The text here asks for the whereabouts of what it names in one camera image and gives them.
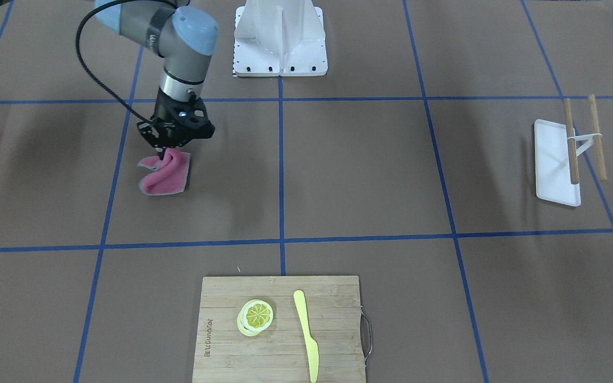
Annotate yellow plastic knife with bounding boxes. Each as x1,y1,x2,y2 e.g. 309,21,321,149
293,289,320,382

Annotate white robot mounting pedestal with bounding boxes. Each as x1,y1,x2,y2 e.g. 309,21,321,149
232,1,328,77

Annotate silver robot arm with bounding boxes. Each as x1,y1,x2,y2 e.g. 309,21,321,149
93,1,219,158

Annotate wooden rack rod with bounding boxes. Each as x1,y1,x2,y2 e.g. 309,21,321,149
564,98,581,185
587,94,608,181

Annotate bamboo cutting board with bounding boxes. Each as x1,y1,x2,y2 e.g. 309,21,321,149
192,276,367,382

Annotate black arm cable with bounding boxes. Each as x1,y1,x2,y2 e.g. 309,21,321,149
75,0,179,126

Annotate pink microfibre cloth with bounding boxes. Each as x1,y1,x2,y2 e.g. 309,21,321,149
138,148,190,196

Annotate white towel rack tray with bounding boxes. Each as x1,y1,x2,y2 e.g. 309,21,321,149
533,119,581,207

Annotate yellow lemon slices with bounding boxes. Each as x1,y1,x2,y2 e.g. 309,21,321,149
236,299,274,337

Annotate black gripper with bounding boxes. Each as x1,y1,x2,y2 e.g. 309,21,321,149
137,89,215,160

